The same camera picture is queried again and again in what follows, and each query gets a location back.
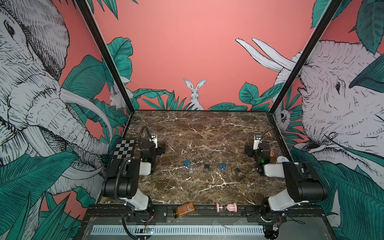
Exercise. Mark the white perforated rail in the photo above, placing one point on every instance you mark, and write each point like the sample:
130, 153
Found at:
192, 230

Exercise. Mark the checkerboard calibration board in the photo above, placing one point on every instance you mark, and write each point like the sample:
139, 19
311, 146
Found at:
124, 149

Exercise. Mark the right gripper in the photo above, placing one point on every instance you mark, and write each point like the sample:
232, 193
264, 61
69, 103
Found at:
250, 151

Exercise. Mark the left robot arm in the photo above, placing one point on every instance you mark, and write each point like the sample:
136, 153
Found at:
124, 172

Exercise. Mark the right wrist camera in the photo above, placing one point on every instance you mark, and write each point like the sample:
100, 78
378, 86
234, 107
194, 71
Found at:
257, 139

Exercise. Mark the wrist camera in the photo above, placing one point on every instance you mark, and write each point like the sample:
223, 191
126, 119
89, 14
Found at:
154, 139
257, 139

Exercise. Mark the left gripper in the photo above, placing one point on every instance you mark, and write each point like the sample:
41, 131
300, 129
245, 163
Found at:
159, 150

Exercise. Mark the black base frame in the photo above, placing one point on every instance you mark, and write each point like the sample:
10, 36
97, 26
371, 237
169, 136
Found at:
159, 213

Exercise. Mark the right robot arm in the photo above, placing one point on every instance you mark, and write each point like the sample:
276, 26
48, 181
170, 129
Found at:
303, 184

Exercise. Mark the orange box device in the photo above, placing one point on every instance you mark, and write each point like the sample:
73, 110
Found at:
184, 210

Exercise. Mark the yellow white can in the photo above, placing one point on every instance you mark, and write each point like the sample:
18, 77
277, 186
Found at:
282, 159

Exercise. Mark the pink hourglass timer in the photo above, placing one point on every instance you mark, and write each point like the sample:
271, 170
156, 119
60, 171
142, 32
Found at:
229, 207

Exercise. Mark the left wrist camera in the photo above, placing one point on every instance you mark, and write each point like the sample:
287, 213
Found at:
154, 139

